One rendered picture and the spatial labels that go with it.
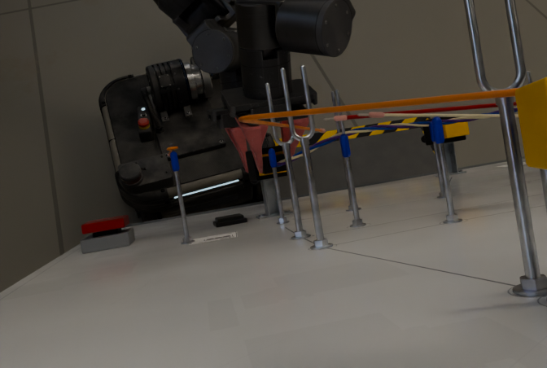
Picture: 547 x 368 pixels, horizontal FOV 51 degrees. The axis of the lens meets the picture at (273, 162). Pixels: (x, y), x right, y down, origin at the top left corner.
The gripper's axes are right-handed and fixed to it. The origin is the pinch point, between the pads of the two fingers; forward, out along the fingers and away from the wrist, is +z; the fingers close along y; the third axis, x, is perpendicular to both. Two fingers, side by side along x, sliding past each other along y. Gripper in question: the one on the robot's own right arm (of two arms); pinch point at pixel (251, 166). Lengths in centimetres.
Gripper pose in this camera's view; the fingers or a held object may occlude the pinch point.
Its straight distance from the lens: 86.6
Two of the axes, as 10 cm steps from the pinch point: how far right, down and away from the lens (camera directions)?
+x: -2.3, -1.3, 9.6
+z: 1.2, 9.8, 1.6
